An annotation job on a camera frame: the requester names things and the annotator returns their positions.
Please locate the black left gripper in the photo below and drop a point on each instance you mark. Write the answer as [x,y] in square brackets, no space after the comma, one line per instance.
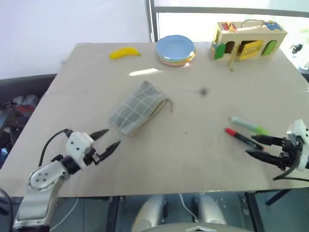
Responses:
[93,158]

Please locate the green capped pale marker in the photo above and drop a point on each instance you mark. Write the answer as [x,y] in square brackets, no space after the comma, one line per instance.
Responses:
[246,123]

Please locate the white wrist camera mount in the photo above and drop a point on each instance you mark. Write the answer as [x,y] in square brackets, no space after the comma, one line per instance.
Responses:
[299,130]
[78,146]

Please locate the red capped black marker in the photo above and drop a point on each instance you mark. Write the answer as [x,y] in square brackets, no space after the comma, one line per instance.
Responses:
[237,135]

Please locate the wooden lock box toy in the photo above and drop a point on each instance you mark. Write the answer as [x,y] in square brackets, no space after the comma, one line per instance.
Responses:
[251,33]

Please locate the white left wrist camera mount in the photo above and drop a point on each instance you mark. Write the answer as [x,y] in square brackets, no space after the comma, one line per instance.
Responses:
[78,146]

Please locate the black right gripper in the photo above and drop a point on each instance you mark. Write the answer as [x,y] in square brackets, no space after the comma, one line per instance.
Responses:
[289,154]

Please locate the yellow plate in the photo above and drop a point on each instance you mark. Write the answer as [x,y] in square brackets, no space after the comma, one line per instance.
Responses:
[192,54]

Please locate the dark storage shelf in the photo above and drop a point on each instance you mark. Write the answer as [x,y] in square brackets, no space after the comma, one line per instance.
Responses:
[24,91]

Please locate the grey rounded robot leg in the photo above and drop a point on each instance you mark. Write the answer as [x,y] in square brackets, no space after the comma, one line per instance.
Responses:
[208,210]
[149,212]

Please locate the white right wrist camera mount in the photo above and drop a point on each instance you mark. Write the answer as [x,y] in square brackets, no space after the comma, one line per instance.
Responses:
[299,130]

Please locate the green plate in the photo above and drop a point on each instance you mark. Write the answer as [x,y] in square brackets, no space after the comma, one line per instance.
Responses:
[169,59]

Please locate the small black object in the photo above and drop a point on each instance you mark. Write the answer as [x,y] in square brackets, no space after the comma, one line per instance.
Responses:
[295,48]

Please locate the pink plate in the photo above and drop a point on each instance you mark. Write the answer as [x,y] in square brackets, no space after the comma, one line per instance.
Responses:
[175,63]

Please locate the yellow toy banana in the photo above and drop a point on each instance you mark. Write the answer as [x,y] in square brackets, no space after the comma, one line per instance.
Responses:
[123,53]

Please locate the grey plaid pouch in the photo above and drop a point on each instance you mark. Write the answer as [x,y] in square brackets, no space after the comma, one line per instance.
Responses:
[137,108]

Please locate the grey robot torso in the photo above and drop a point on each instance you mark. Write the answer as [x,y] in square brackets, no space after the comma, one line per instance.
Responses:
[195,227]

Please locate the grey window frame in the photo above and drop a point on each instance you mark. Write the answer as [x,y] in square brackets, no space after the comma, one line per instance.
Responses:
[152,21]

